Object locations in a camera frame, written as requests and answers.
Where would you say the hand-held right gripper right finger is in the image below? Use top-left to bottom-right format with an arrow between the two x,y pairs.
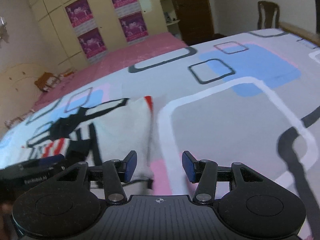
182,151 -> 266,205

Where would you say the patterned pillow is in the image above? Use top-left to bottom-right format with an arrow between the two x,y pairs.
4,109 -> 33,128

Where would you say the dark wooden door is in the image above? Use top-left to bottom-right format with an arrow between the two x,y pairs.
166,0 -> 216,46

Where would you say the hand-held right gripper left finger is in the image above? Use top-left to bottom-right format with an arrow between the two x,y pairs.
56,151 -> 138,205

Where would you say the white striped towel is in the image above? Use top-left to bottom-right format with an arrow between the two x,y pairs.
22,95 -> 156,189

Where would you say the cream round headboard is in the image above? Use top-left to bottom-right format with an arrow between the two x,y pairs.
0,63 -> 48,131

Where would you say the dark wooden chair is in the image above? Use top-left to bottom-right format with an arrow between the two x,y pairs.
257,0 -> 280,31

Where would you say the open wall shelf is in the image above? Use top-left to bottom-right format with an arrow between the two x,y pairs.
153,0 -> 181,40

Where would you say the wooden bed frame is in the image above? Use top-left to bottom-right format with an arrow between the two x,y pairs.
278,21 -> 320,47

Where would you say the wall lamp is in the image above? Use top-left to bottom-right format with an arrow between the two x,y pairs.
0,16 -> 10,43

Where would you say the grey printed bed sheet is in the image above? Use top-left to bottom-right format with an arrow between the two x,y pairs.
0,29 -> 320,240

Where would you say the pink bedspread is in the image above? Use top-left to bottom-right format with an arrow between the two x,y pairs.
5,32 -> 190,128

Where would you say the orange checkered pillow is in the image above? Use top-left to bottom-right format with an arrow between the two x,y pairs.
33,71 -> 62,93

